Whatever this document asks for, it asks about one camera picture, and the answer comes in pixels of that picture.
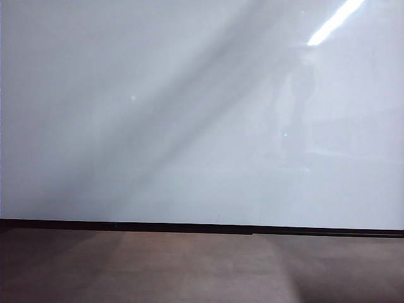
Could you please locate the white glossy whiteboard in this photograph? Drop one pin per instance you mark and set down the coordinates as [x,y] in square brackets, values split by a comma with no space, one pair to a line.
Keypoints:
[158,142]

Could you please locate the black whiteboard frame rail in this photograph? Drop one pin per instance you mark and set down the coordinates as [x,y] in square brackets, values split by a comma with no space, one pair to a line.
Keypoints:
[189,227]

